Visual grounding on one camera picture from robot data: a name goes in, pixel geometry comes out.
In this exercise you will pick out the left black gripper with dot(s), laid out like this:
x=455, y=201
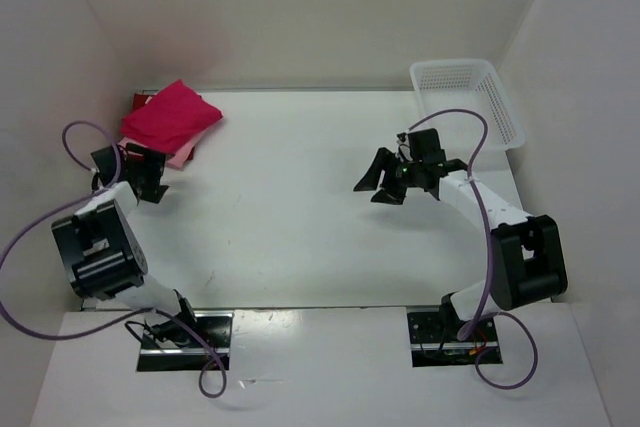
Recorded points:
x=152, y=162

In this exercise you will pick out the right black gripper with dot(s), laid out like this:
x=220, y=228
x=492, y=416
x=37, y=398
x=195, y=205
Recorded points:
x=372, y=176

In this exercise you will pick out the light pink t shirt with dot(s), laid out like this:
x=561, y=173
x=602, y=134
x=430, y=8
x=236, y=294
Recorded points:
x=179, y=159

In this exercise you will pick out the magenta t shirt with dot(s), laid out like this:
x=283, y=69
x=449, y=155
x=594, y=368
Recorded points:
x=170, y=119

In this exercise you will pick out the dark red t shirt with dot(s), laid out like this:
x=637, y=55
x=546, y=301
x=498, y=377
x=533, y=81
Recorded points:
x=140, y=100

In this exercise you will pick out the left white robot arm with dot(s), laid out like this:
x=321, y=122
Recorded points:
x=102, y=258

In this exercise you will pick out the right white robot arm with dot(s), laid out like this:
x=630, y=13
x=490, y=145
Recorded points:
x=525, y=260

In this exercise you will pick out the white plastic basket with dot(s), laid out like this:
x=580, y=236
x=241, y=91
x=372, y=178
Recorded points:
x=473, y=85

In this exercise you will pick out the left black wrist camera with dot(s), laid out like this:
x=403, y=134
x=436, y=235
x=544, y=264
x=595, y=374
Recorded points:
x=109, y=165

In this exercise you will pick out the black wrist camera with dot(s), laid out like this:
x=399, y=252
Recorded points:
x=109, y=165
x=425, y=146

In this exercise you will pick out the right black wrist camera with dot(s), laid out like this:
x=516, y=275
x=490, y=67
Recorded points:
x=425, y=146

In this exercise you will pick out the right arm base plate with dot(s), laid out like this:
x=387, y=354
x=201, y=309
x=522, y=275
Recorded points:
x=432, y=346

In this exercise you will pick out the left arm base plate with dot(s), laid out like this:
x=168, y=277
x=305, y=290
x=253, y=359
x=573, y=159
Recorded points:
x=172, y=349

